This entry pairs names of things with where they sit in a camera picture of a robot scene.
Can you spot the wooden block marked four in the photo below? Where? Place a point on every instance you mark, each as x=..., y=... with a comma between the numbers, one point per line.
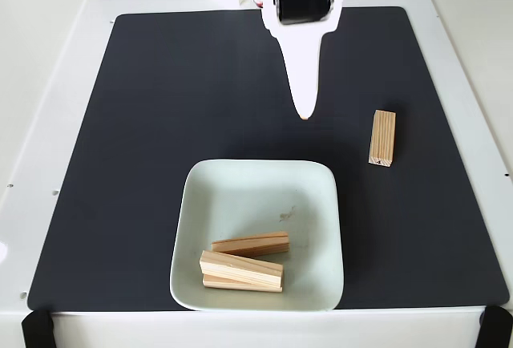
x=382, y=137

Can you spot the black rubber mat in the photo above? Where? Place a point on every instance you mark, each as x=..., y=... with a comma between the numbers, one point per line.
x=120, y=223

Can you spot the black corner bracket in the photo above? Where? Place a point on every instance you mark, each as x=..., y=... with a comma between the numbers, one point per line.
x=37, y=330
x=497, y=328

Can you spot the light wooden block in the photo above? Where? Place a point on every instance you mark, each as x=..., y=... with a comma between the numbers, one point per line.
x=240, y=268
x=216, y=282
x=252, y=244

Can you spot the pale green square plate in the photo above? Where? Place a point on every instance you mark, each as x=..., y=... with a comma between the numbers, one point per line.
x=256, y=199

